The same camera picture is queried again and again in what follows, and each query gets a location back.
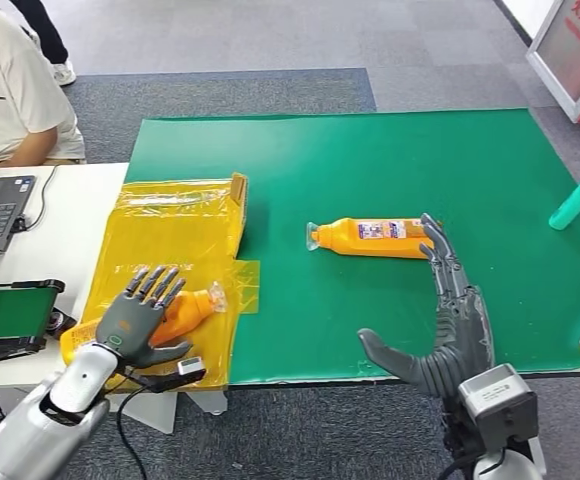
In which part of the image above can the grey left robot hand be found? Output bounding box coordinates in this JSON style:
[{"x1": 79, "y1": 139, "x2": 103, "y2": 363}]
[{"x1": 94, "y1": 265, "x2": 194, "y2": 371}]

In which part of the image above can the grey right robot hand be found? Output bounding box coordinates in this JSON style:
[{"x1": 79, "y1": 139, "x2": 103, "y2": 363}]
[{"x1": 357, "y1": 212, "x2": 497, "y2": 403}]

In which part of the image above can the orange bottle with clear cap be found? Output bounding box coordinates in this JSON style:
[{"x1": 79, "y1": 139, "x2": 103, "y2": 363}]
[
  {"x1": 304, "y1": 217, "x2": 445, "y2": 261},
  {"x1": 60, "y1": 281, "x2": 229, "y2": 366}
]

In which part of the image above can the teal plastic bottle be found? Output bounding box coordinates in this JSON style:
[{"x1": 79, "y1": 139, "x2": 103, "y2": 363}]
[{"x1": 548, "y1": 165, "x2": 580, "y2": 232}]

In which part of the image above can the white table foot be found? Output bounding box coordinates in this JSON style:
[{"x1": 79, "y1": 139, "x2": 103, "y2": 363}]
[
  {"x1": 186, "y1": 389, "x2": 229, "y2": 417},
  {"x1": 119, "y1": 390, "x2": 179, "y2": 436}
]

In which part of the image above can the yellow tape-wrapped cardboard box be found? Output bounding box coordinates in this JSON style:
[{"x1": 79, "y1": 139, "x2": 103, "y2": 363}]
[{"x1": 58, "y1": 172, "x2": 261, "y2": 397}]

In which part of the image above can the white side table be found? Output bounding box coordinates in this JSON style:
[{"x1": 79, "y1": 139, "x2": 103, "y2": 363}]
[{"x1": 0, "y1": 162, "x2": 129, "y2": 419}]

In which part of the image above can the small green belt conveyor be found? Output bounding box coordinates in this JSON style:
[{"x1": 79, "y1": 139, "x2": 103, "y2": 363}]
[{"x1": 0, "y1": 268, "x2": 77, "y2": 364}]

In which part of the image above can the green table mat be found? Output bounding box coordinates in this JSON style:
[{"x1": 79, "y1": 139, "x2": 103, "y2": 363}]
[{"x1": 123, "y1": 107, "x2": 580, "y2": 386}]

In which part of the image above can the person in dark trousers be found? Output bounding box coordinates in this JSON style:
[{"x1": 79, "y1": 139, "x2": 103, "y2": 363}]
[{"x1": 8, "y1": 0, "x2": 77, "y2": 88}]

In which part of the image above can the red and white sign board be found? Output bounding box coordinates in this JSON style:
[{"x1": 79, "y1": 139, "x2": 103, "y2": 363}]
[{"x1": 525, "y1": 0, "x2": 580, "y2": 125}]

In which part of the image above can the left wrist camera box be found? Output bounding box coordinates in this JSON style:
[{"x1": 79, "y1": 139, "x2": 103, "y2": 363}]
[{"x1": 134, "y1": 356, "x2": 207, "y2": 395}]

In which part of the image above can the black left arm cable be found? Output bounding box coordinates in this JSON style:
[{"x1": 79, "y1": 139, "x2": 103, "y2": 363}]
[{"x1": 116, "y1": 386, "x2": 152, "y2": 480}]

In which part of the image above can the black laptop cable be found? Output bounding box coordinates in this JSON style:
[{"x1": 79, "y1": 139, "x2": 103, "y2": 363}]
[{"x1": 11, "y1": 165, "x2": 59, "y2": 234}]

